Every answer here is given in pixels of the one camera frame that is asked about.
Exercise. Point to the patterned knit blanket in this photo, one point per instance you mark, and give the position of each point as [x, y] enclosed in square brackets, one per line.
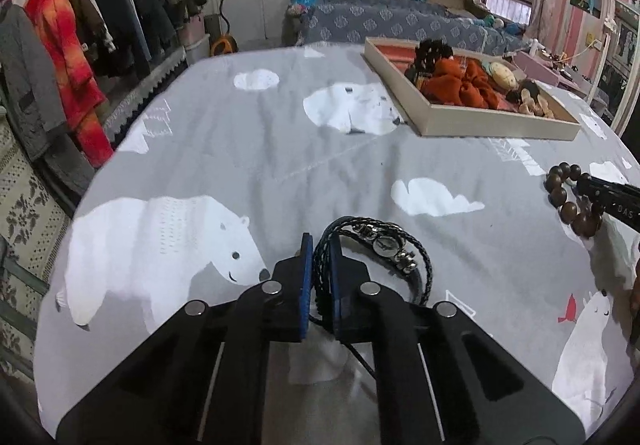
[30, 225]

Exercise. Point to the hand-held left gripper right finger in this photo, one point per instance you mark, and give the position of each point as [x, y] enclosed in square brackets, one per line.
[334, 295]

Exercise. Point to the green stuffed toy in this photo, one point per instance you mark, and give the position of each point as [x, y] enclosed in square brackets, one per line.
[492, 21]

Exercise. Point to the cream shell hair clip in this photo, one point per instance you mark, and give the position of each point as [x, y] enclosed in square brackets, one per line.
[502, 75]

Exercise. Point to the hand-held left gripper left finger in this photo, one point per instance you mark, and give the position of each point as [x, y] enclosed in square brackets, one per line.
[304, 295]

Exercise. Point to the pink desk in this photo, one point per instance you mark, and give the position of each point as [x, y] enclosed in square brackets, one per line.
[530, 61]

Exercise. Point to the row of dark hanging clothes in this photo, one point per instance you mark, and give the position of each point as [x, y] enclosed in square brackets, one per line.
[135, 10]

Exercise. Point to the beige jewelry tray orange lining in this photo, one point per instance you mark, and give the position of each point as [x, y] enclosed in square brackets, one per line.
[475, 122]

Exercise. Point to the orange red hanging garment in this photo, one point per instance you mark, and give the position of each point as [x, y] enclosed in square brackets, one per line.
[65, 50]

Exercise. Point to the grey quilted jacket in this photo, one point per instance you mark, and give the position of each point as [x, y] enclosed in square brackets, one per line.
[25, 75]

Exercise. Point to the grey polar bear bedsheet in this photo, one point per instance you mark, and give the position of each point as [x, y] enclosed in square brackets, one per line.
[250, 135]

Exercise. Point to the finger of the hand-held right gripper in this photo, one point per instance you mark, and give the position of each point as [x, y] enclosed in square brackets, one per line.
[625, 212]
[610, 187]

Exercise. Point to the lace trimmed cloth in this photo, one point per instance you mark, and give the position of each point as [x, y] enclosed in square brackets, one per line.
[145, 90]

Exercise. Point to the white bottle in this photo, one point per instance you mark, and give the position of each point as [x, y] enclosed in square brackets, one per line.
[535, 47]

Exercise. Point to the orange scrunchie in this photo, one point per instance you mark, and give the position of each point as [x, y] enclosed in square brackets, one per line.
[450, 85]

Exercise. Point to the white framed mirror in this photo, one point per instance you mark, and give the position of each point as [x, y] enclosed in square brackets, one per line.
[625, 50]

